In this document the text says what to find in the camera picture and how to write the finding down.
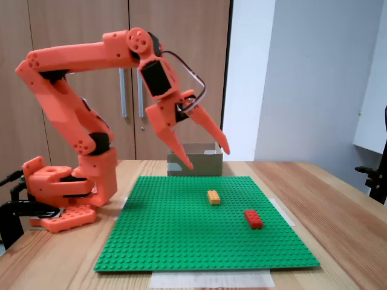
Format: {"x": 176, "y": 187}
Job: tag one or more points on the green lego baseplate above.
{"x": 181, "y": 235}

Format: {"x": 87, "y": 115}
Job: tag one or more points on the red lego block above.
{"x": 254, "y": 219}

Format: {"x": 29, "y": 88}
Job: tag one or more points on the brown cardboard box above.
{"x": 205, "y": 164}

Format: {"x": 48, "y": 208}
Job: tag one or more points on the brown wooden cabinet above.
{"x": 75, "y": 18}

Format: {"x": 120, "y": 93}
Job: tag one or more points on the white board panel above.
{"x": 372, "y": 90}

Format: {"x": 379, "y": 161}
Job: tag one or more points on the black table clamp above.
{"x": 12, "y": 208}

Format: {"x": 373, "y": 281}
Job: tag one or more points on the black chair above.
{"x": 378, "y": 184}

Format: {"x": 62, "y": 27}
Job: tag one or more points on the yellow lego block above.
{"x": 214, "y": 197}

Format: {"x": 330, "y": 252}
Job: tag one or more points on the wide masking tape strip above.
{"x": 211, "y": 279}

